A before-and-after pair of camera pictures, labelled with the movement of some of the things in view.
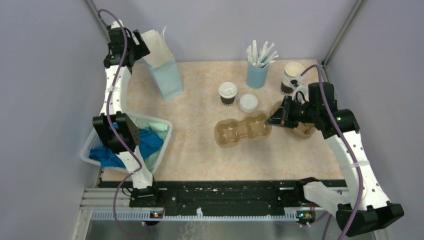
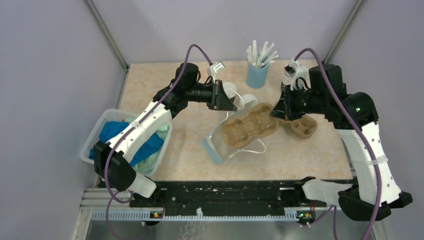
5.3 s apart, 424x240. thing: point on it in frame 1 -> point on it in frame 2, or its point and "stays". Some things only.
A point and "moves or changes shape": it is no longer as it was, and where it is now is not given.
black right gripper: x=279 y=117 -> x=283 y=109
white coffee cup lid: x=227 y=90 stays
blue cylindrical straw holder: x=256 y=77 stays
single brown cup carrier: x=230 y=132 moves or changes shape
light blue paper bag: x=163 y=65 -> x=215 y=146
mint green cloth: x=159 y=128 stays
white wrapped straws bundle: x=264 y=56 stays
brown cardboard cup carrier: x=303 y=130 stays
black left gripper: x=140 y=47 -> x=219 y=100
